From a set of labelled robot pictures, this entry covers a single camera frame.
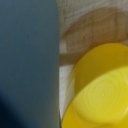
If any beige woven cloth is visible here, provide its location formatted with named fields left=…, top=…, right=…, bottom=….
left=55, top=0, right=128, bottom=118

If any yellow plastic bowl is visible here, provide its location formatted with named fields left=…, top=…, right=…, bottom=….
left=61, top=42, right=128, bottom=128

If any cobalt blue cup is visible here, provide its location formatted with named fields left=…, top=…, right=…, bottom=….
left=0, top=0, right=62, bottom=128

